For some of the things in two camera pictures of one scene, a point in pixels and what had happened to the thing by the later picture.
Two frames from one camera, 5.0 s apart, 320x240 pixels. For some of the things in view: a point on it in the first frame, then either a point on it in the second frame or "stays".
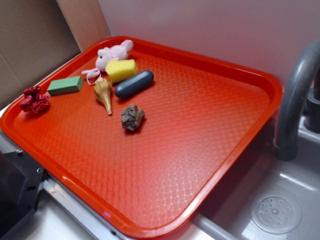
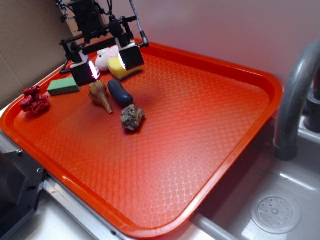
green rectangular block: (66, 85) stays
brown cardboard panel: (35, 38) stays
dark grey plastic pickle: (134, 83) → (118, 92)
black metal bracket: (21, 180) stays
